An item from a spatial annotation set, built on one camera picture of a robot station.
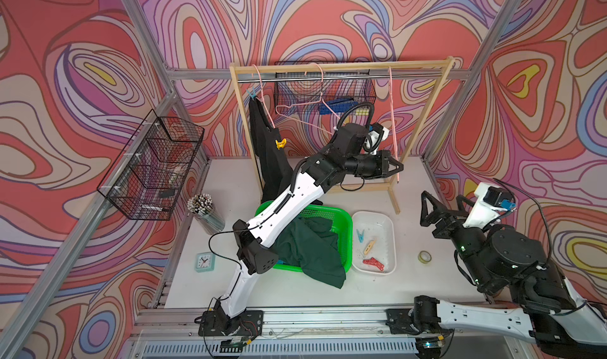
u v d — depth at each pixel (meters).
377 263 0.85
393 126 0.64
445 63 0.62
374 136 0.60
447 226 0.45
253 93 0.98
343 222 0.90
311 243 0.72
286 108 0.79
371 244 0.88
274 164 0.73
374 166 0.58
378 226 0.95
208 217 0.85
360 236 0.92
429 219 0.47
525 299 0.36
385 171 0.56
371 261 0.84
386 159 0.56
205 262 0.84
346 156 0.52
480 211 0.43
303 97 1.02
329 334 0.72
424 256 0.87
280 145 0.64
